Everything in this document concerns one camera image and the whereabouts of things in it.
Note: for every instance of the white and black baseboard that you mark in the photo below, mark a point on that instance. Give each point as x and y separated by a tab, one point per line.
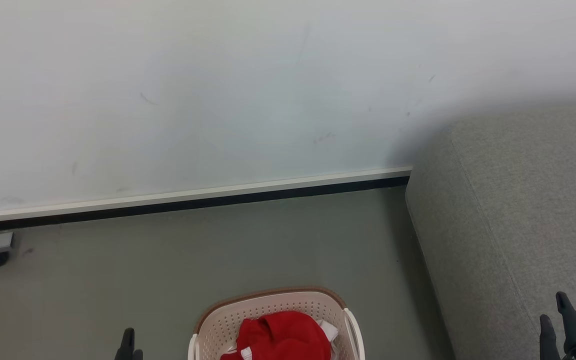
193	197

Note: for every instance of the cream perforated laundry basket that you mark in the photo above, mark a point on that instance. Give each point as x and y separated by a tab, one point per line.
218	325

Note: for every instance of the red jersey with white trim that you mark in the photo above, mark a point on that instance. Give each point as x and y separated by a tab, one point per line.
283	335

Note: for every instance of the grey fabric sofa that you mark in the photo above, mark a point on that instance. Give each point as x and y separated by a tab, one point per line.
518	200

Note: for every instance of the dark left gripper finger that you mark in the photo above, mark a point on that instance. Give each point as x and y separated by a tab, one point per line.
127	345
138	355

